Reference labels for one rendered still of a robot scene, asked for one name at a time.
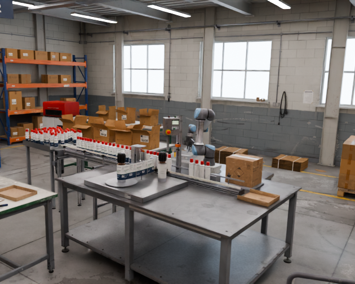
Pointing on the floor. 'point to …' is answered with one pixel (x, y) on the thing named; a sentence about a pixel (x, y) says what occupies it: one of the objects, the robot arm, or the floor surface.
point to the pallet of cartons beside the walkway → (353, 168)
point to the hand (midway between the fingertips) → (188, 152)
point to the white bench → (19, 207)
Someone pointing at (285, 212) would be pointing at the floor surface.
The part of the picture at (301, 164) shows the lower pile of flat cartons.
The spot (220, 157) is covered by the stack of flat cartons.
